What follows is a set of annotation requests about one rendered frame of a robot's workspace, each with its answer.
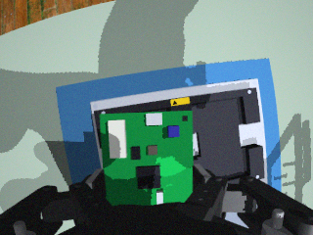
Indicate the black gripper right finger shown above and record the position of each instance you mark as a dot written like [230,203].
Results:
[276,212]

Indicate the green circuit board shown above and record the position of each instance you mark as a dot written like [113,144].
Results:
[148,158]

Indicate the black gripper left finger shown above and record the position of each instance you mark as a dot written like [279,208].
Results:
[90,206]

